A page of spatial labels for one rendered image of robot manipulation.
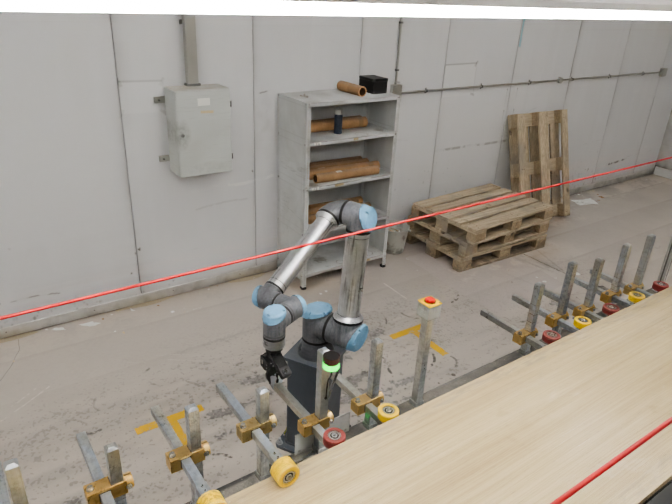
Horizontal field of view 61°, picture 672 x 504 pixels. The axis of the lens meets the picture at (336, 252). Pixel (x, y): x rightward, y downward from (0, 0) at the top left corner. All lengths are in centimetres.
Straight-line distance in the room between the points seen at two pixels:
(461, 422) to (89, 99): 309
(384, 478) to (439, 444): 26
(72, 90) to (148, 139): 58
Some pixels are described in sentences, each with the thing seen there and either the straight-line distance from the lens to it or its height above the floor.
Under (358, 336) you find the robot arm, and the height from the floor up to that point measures 82.
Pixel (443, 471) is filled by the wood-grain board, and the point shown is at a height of 90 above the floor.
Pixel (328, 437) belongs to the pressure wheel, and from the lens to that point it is 213.
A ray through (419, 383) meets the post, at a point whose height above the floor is 83.
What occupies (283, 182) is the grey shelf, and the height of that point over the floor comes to 85.
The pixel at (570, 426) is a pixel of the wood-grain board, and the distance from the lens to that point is 241.
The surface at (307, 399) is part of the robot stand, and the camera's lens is 311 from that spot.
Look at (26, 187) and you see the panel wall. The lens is 425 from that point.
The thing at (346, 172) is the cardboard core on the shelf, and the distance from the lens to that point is 472.
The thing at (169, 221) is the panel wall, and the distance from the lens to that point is 458.
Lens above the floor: 236
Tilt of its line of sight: 25 degrees down
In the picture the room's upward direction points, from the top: 3 degrees clockwise
